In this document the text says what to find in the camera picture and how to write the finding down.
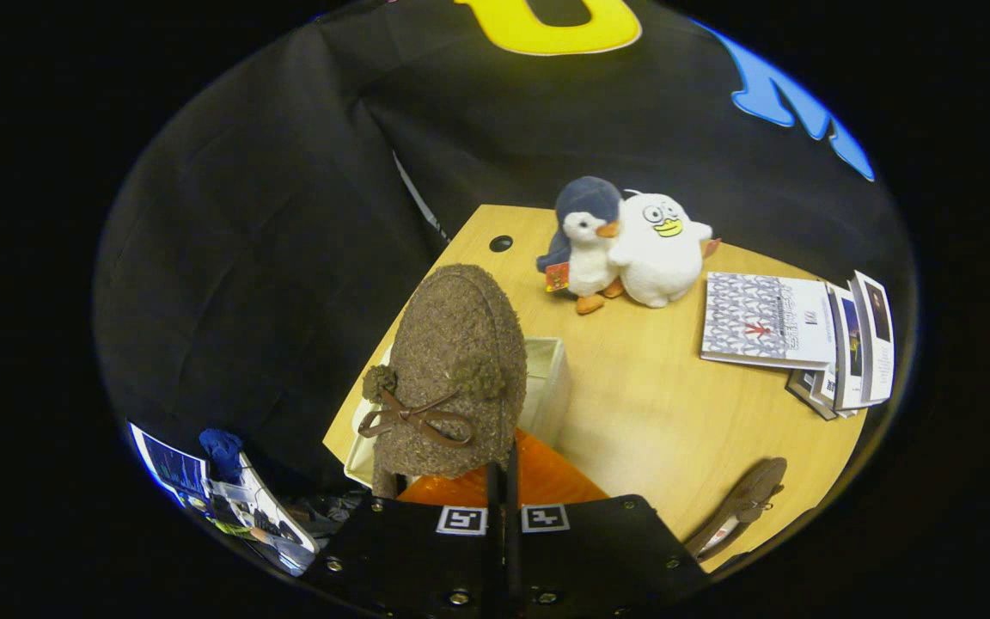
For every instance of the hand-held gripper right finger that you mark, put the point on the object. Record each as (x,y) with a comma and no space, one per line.
(607,559)

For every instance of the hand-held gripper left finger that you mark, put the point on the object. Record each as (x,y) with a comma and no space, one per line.
(400,559)

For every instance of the brown fuzzy shoe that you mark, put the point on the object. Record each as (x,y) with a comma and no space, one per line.
(744,503)
(452,344)

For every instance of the blue cloth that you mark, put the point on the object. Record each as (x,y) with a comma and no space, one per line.
(222,451)

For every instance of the blue printed board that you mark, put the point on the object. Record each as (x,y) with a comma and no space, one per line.
(168,464)

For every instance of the thin grey-edged book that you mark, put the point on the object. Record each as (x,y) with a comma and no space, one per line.
(800,387)

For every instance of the grey patterned book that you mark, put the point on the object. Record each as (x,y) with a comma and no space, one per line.
(761,318)

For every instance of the white duck plush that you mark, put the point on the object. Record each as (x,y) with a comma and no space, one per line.
(658,258)

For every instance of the dark blue penguin plush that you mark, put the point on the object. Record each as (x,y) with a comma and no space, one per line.
(585,249)

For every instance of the white book blue picture cover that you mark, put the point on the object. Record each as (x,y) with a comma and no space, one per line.
(849,344)

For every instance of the white book dark photo cover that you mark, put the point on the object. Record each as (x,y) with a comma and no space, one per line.
(877,327)

